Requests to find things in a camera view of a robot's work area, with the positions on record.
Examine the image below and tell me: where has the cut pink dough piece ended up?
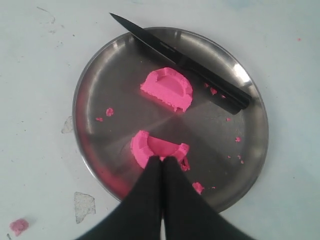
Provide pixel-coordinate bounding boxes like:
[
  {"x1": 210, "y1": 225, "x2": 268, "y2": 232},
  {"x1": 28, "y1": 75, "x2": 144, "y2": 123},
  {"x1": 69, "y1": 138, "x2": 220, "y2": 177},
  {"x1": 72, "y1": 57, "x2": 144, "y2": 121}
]
[{"x1": 140, "y1": 67, "x2": 193, "y2": 112}]

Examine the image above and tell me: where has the pink crumb front small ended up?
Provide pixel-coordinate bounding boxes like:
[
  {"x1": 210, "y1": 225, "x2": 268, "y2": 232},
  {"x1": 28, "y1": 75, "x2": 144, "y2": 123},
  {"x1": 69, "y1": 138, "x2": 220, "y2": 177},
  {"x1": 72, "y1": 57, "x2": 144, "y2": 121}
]
[{"x1": 192, "y1": 182, "x2": 205, "y2": 195}]

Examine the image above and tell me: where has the pink dough lump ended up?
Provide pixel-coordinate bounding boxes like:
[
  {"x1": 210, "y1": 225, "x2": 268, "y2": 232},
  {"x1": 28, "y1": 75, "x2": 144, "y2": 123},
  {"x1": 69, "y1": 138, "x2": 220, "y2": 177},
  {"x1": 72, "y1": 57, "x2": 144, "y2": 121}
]
[{"x1": 130, "y1": 130, "x2": 190, "y2": 172}]

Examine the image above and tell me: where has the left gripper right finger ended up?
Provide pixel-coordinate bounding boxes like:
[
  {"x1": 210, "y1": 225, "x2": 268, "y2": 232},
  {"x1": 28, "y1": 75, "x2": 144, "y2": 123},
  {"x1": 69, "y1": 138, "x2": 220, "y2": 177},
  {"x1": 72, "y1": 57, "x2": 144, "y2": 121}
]
[{"x1": 162, "y1": 156, "x2": 252, "y2": 240}]

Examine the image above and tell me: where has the small clear tape scrap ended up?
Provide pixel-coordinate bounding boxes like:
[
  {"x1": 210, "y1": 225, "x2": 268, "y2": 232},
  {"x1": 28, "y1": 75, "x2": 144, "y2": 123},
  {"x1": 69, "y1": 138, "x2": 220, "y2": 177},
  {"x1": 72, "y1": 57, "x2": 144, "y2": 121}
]
[{"x1": 61, "y1": 116, "x2": 74, "y2": 134}]

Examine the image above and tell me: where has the round steel plate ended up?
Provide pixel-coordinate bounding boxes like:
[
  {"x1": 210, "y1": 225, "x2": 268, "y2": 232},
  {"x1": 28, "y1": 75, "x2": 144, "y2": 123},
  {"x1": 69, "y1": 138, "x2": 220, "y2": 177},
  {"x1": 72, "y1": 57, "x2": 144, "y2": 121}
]
[{"x1": 72, "y1": 27, "x2": 269, "y2": 212}]

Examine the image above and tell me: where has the pink crumb on table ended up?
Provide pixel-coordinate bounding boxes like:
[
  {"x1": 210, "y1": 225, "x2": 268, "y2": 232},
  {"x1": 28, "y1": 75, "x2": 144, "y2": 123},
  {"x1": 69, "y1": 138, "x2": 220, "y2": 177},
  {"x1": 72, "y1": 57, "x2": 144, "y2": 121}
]
[{"x1": 9, "y1": 218, "x2": 29, "y2": 237}]

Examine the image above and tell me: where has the black knife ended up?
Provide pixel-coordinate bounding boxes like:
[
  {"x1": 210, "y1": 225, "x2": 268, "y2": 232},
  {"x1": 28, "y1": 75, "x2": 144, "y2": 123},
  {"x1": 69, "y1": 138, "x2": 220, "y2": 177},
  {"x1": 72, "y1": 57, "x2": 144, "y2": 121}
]
[{"x1": 110, "y1": 13, "x2": 252, "y2": 110}]

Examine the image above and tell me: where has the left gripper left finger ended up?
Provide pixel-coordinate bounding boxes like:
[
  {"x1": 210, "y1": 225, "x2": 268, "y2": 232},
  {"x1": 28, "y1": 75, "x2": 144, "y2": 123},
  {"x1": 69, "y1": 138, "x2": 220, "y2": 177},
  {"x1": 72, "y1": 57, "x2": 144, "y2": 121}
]
[{"x1": 79, "y1": 156, "x2": 162, "y2": 240}]

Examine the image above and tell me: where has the pink crumb cluster right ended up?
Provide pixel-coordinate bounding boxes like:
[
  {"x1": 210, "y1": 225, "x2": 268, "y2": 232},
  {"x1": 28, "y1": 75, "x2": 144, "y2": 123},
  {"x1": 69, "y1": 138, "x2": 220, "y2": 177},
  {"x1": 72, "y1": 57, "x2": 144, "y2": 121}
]
[{"x1": 204, "y1": 83, "x2": 218, "y2": 96}]

